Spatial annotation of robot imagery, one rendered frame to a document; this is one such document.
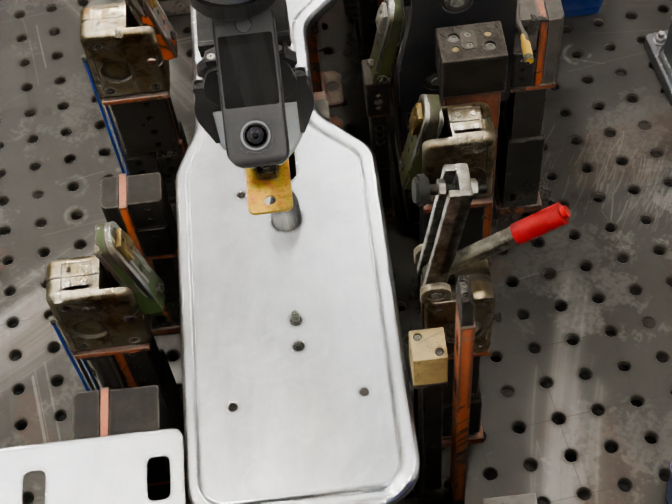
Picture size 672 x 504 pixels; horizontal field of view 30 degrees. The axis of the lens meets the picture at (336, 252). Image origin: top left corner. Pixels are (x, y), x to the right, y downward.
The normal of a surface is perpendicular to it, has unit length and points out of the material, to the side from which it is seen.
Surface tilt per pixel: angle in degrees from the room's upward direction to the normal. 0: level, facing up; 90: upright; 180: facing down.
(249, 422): 0
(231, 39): 31
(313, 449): 0
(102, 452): 0
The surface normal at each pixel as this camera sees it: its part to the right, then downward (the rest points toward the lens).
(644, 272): -0.07, -0.53
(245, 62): 0.00, -0.02
